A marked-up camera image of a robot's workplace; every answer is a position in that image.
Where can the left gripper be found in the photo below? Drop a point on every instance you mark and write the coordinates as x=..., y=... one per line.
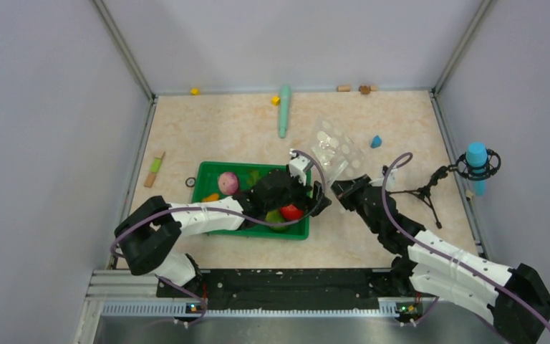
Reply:
x=305, y=199

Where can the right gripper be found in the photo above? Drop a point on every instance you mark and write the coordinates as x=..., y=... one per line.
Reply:
x=344, y=190

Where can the red tomato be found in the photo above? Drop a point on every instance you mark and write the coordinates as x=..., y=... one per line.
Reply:
x=291, y=213

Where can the clear dotted zip bag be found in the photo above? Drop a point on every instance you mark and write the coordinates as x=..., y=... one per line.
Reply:
x=337, y=154

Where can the purple white onion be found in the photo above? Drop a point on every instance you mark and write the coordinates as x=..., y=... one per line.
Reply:
x=228, y=183

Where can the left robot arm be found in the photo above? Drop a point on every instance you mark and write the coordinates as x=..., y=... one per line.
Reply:
x=147, y=237

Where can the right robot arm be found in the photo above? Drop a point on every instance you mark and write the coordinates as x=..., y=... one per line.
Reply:
x=513, y=300

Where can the orange green mango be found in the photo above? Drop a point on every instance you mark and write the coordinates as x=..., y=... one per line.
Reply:
x=276, y=221

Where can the blue plastic piece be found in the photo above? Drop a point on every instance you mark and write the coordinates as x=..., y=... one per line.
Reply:
x=376, y=142

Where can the wooden cork cylinder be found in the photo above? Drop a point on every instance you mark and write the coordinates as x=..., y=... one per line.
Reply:
x=344, y=88

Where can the brown wooden piece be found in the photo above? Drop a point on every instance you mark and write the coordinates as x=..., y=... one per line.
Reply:
x=364, y=89

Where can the yellow cube near pen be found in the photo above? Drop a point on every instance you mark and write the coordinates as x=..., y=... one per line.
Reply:
x=275, y=100

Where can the mint green marker pen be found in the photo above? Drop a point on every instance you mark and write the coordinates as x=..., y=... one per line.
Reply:
x=284, y=104

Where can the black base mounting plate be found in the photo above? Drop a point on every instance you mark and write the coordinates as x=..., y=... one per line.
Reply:
x=300, y=289

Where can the blue microphone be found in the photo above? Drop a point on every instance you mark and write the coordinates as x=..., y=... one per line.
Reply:
x=477, y=157

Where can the wooden green block stick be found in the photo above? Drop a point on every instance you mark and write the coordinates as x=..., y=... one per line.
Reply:
x=154, y=169

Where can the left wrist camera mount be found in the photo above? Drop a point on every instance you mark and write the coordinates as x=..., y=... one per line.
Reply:
x=300, y=165

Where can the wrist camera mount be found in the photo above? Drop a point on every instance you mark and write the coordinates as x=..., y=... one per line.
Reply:
x=390, y=181
x=300, y=165

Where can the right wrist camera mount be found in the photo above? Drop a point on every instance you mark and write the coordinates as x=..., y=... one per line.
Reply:
x=390, y=181

